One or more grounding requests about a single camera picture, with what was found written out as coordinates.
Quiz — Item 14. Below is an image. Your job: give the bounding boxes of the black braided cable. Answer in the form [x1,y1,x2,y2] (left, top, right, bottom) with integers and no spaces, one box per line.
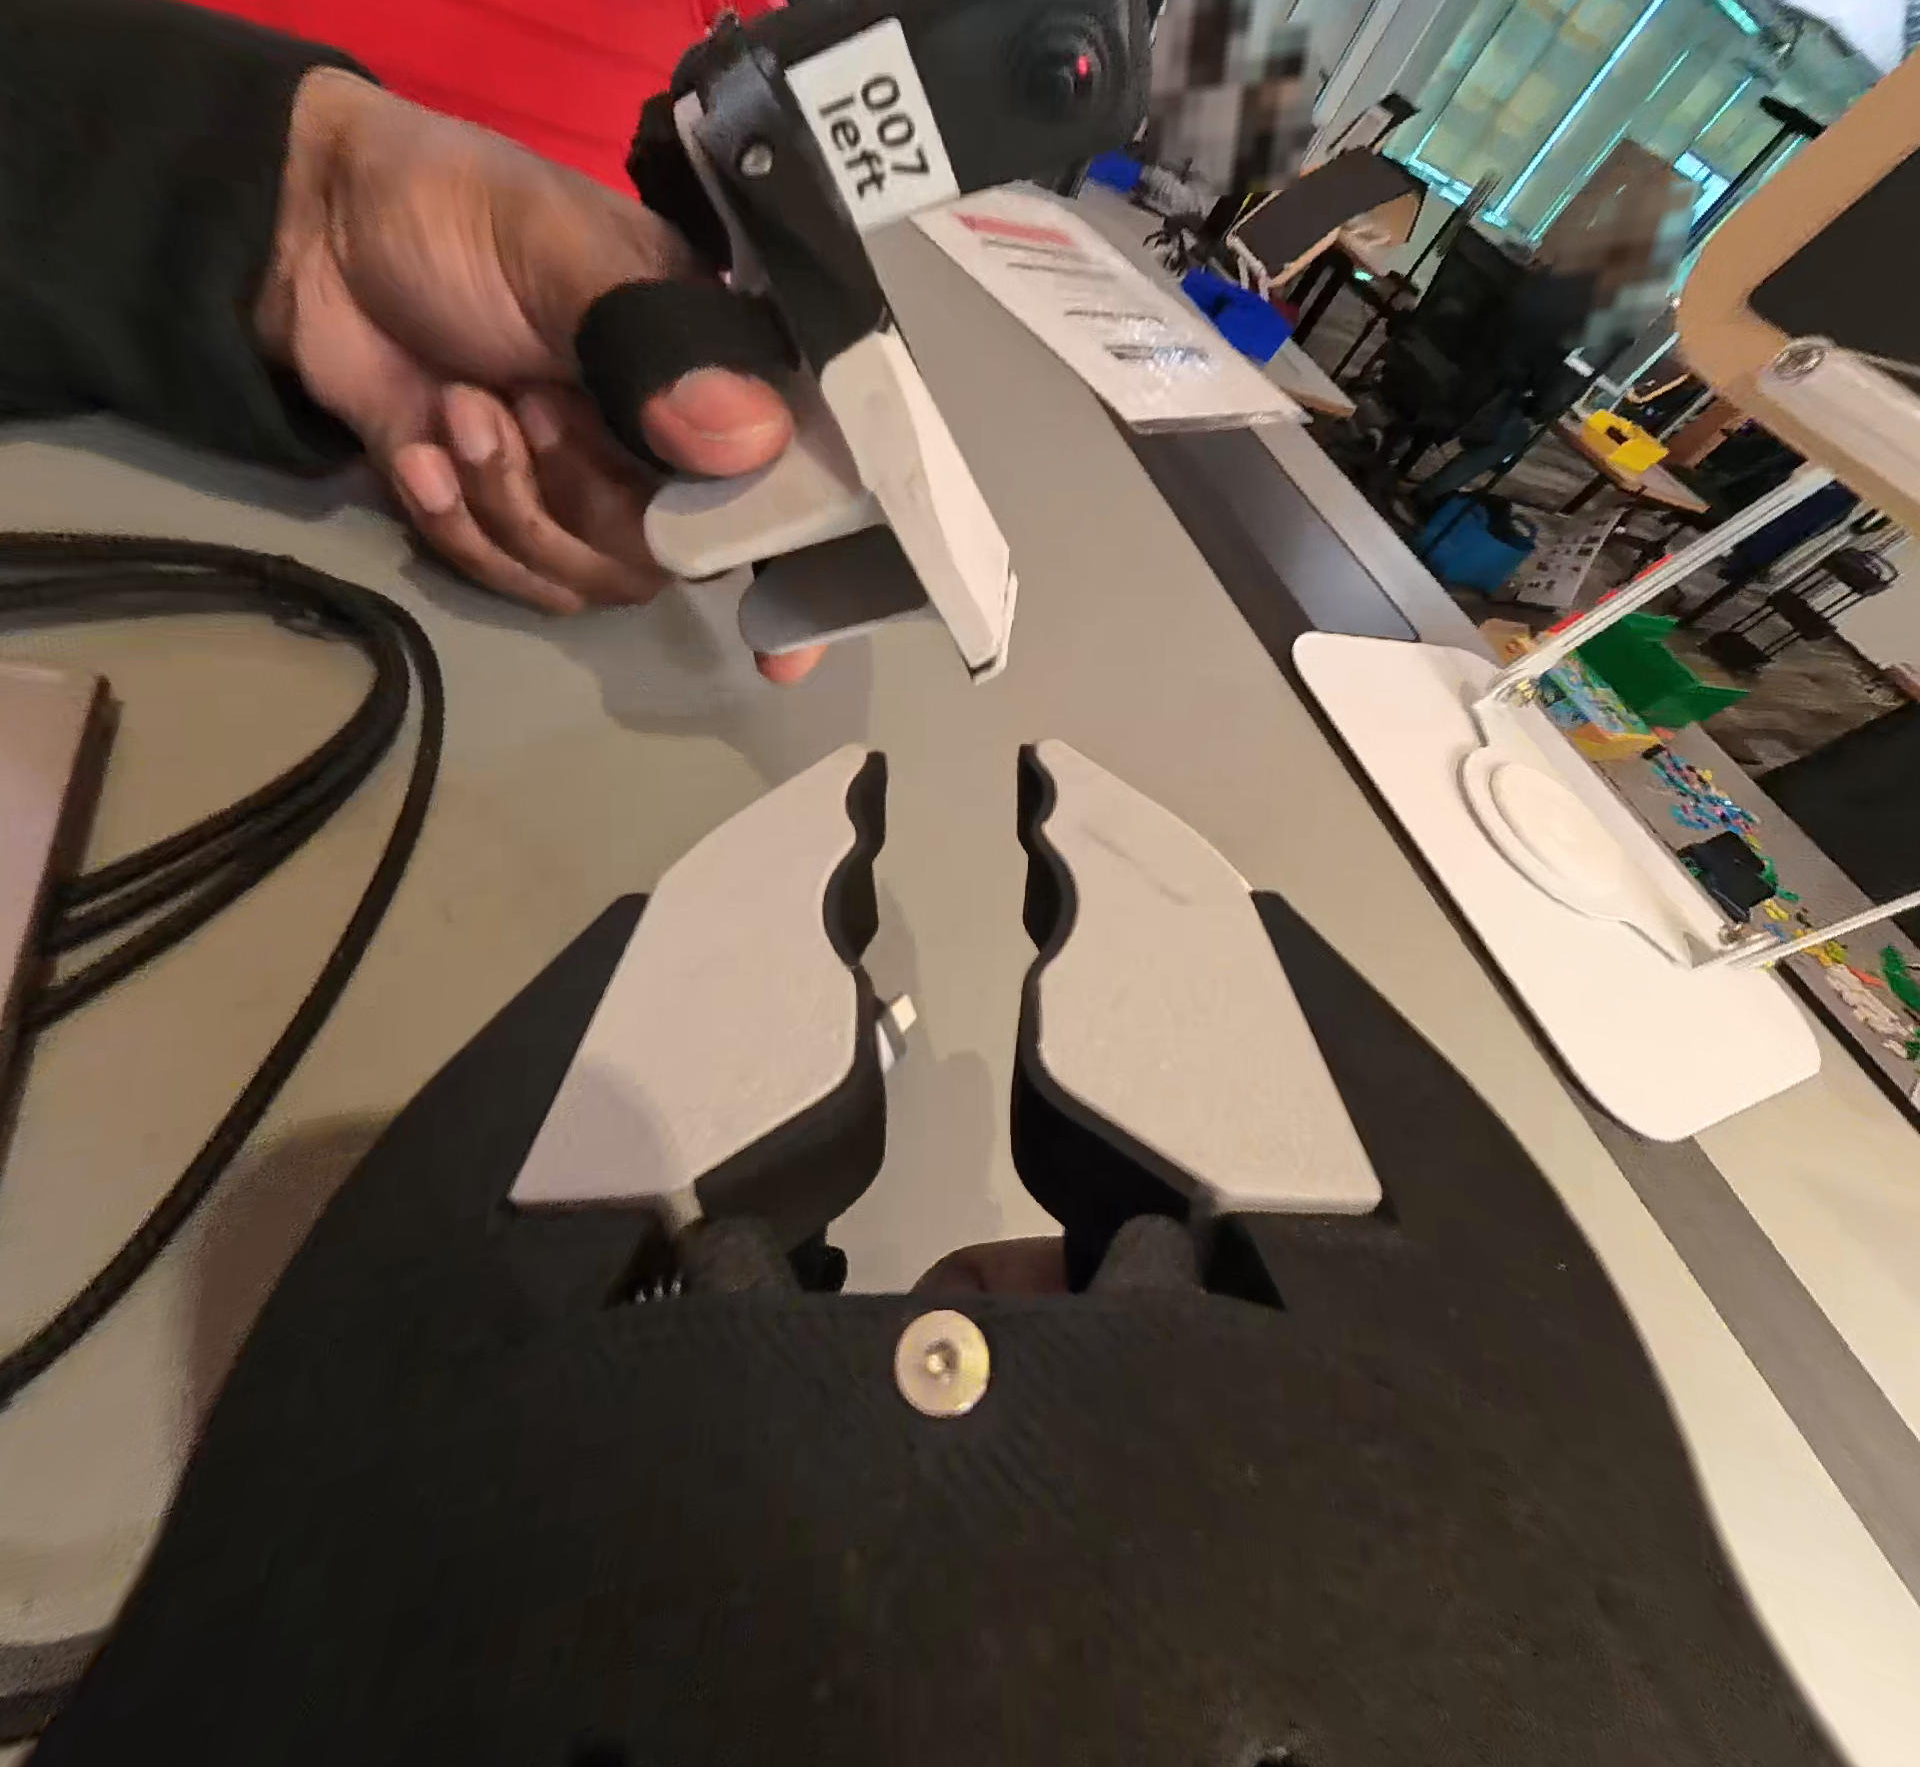
[0,526,447,1408]

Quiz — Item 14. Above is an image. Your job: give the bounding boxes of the blue plastic tub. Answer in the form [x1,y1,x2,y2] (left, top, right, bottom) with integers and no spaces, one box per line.
[1418,491,1541,592]

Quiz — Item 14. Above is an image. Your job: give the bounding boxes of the green plastic bin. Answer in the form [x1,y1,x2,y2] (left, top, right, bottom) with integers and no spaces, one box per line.
[1574,610,1752,739]

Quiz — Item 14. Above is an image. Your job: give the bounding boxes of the blue plastic bin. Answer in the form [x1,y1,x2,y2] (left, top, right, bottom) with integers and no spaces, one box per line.
[1180,264,1298,362]

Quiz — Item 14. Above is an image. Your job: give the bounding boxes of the scattered colourful toy pieces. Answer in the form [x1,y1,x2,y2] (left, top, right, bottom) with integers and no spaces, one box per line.
[1545,661,1920,1068]

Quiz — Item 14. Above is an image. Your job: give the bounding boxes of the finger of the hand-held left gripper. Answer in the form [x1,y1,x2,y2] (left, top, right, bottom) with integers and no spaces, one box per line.
[823,321,1024,686]

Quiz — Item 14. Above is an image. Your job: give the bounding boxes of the wood-edged black board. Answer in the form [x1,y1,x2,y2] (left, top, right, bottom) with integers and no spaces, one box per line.
[1677,42,1920,536]

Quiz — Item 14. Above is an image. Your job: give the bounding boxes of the white round disc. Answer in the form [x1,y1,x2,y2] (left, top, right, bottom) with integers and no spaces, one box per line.
[1457,746,1705,964]

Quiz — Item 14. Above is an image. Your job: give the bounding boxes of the black tilted board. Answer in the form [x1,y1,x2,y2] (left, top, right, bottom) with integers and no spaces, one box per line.
[1235,148,1430,285]

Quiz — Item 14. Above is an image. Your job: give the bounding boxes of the laminated paper sheet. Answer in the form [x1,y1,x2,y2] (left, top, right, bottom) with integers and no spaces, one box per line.
[906,187,1310,434]

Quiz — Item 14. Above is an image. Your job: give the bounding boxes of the person's left hand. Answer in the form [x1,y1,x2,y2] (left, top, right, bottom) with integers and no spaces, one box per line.
[255,68,833,686]

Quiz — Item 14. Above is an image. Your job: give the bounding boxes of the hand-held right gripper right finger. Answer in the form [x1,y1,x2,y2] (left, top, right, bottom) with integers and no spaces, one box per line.
[1011,739,1387,1259]

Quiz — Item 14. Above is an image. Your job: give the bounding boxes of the person's left forearm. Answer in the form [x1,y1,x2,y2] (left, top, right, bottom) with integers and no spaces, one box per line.
[0,0,375,479]

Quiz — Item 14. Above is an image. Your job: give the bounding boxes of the black office chair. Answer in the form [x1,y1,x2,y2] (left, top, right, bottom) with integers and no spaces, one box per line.
[1377,219,1580,509]

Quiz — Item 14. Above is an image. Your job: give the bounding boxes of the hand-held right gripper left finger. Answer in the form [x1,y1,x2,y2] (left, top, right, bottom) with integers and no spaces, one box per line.
[509,740,890,1259]

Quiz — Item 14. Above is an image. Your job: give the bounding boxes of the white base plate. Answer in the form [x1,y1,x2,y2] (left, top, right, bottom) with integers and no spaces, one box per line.
[1289,630,1823,1147]

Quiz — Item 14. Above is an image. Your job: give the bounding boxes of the grey usb hub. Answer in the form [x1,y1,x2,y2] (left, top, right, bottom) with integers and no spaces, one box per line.
[0,661,123,1154]

